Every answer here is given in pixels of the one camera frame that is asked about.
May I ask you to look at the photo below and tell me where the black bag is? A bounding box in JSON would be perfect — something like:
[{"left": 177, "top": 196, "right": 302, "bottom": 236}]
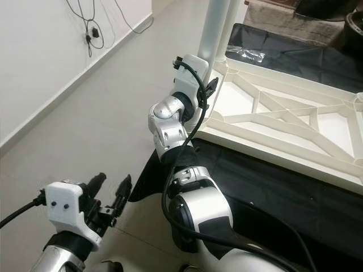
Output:
[{"left": 295, "top": 0, "right": 363, "bottom": 20}]

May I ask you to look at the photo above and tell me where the clear adhesive tape patch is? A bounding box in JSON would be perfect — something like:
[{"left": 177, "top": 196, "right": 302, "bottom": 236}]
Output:
[{"left": 227, "top": 48, "right": 267, "bottom": 62}]

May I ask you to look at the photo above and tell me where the beige quilted cover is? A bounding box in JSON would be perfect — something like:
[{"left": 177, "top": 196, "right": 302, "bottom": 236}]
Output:
[{"left": 243, "top": 0, "right": 363, "bottom": 46}]

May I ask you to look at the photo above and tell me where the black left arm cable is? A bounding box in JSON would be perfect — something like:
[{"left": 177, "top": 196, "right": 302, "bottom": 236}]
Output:
[{"left": 0, "top": 195, "right": 49, "bottom": 230}]

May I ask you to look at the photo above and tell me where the dark robot foot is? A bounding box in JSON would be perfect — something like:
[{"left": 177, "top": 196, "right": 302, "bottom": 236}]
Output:
[{"left": 102, "top": 260, "right": 120, "bottom": 272}]

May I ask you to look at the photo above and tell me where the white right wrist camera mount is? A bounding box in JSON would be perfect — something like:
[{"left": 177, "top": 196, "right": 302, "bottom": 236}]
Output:
[{"left": 170, "top": 54, "right": 210, "bottom": 114}]

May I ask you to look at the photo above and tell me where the white plastic table leg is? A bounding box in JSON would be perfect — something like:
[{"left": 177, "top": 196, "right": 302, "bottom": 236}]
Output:
[
  {"left": 221, "top": 0, "right": 243, "bottom": 57},
  {"left": 196, "top": 0, "right": 231, "bottom": 66}
]

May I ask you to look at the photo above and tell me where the white plastic children table top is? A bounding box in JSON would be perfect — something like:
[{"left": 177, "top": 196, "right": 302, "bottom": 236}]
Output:
[{"left": 196, "top": 48, "right": 363, "bottom": 196}]

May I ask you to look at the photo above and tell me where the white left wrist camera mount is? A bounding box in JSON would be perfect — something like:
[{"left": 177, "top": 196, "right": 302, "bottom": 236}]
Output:
[{"left": 45, "top": 181, "right": 100, "bottom": 250}]

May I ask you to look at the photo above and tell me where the black table cloth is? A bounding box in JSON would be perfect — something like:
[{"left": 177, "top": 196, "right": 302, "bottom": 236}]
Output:
[{"left": 128, "top": 23, "right": 363, "bottom": 272}]

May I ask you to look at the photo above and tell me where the looped black wall cable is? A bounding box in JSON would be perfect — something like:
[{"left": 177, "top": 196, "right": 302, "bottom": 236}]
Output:
[{"left": 65, "top": 0, "right": 105, "bottom": 57}]

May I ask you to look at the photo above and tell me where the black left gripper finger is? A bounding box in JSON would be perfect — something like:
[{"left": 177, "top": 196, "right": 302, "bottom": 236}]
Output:
[
  {"left": 85, "top": 173, "right": 107, "bottom": 196},
  {"left": 112, "top": 175, "right": 133, "bottom": 215}
]

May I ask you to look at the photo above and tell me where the long black wall cable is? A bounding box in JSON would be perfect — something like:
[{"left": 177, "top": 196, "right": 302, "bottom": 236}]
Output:
[{"left": 113, "top": 0, "right": 155, "bottom": 35}]

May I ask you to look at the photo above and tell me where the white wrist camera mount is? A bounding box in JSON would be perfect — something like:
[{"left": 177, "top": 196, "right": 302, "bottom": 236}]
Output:
[
  {"left": 170, "top": 54, "right": 210, "bottom": 114},
  {"left": 45, "top": 181, "right": 100, "bottom": 250}
]

